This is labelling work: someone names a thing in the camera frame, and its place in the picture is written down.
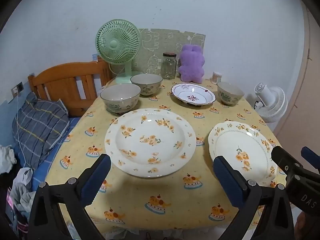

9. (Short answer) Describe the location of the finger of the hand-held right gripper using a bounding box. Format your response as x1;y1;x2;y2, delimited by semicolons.
271;146;304;178
301;147;320;174

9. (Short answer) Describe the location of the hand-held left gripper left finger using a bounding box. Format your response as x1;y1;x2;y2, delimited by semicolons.
29;154;112;240

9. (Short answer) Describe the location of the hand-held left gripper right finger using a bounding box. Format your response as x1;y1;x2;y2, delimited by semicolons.
212;156;295;240

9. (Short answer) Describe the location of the scalloped orange flower plate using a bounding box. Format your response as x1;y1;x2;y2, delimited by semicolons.
208;121;278;187

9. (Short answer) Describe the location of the large orange flower plate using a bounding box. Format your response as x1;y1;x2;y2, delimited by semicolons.
104;108;196;179

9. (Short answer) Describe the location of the large grey floral bowl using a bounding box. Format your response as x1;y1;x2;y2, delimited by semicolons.
100;84;141;113

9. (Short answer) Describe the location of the white plate maroon rim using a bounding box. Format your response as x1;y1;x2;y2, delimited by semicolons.
171;83;216;106

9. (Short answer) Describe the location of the person's right hand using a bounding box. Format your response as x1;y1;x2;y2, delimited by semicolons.
294;211;318;240

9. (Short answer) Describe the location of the blue bed sheet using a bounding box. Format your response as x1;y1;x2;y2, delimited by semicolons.
25;116;83;193

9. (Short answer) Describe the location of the white fan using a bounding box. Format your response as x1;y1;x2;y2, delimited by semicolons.
254;82;288;123

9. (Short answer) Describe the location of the yellow printed tablecloth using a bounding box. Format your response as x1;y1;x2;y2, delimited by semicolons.
45;76;288;232

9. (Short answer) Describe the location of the beige door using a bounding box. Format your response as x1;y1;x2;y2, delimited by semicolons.
272;5;320;155

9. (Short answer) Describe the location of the grey garment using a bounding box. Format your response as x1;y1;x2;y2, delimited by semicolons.
11;167;38;214

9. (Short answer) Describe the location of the blue plaid pillow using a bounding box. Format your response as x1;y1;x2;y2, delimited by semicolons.
12;92;70;169

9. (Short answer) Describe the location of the white garment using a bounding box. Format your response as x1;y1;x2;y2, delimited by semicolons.
0;145;17;173

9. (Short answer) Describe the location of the dark clothes pile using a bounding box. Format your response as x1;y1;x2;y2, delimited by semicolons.
0;172;33;240

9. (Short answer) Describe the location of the wooden headboard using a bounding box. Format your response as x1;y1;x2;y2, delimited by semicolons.
28;60;113;117

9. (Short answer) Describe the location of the purple plush toy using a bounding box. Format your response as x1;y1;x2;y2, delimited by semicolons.
177;44;205;83

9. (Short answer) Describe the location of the glass jar dark lid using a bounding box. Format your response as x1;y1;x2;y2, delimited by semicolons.
162;52;177;80

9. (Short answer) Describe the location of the green desk fan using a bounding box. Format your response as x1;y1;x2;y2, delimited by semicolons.
95;19;142;84

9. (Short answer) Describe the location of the green patterned board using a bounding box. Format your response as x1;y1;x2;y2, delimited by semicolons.
132;29;206;79

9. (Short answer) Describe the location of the wall socket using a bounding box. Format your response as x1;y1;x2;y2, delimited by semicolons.
11;82;24;97

